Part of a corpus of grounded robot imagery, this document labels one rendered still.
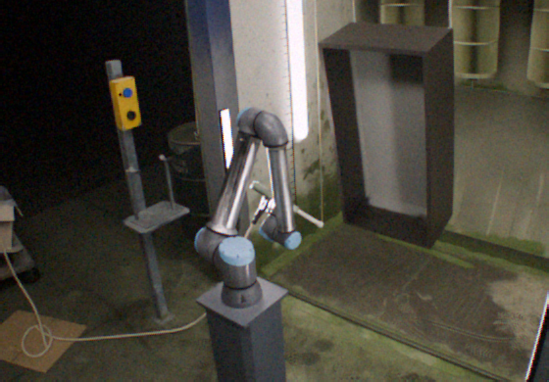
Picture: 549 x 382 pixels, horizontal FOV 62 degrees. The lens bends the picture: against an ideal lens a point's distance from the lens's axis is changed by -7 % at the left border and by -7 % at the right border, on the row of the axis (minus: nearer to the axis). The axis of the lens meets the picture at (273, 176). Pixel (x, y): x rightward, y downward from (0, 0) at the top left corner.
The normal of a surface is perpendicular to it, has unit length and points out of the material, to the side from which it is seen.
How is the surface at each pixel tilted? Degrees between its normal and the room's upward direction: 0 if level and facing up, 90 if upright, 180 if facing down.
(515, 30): 90
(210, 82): 90
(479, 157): 57
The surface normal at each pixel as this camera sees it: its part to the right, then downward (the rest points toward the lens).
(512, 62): -0.64, 0.34
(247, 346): 0.09, 0.39
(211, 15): 0.77, 0.21
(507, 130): -0.57, -0.21
